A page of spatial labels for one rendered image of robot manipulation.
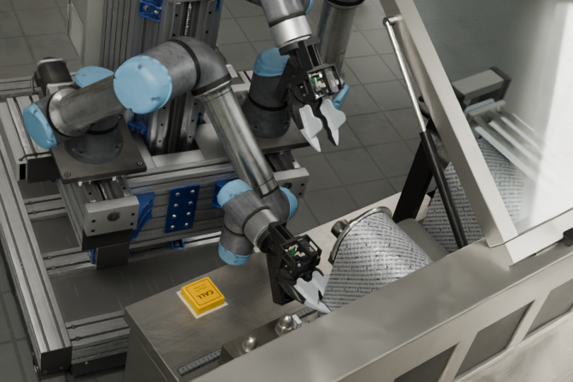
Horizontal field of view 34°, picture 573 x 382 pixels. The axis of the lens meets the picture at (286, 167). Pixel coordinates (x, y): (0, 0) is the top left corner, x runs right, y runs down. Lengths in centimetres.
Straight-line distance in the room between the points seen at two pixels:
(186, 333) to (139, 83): 54
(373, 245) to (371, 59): 289
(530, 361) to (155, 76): 94
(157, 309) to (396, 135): 227
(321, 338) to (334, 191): 270
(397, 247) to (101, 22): 135
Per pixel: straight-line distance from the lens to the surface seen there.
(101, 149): 247
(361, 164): 394
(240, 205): 197
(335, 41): 240
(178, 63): 199
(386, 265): 172
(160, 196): 265
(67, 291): 299
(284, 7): 181
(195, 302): 206
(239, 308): 210
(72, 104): 222
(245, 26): 458
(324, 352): 109
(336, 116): 184
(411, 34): 127
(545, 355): 149
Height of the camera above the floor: 250
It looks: 41 degrees down
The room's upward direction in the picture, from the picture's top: 14 degrees clockwise
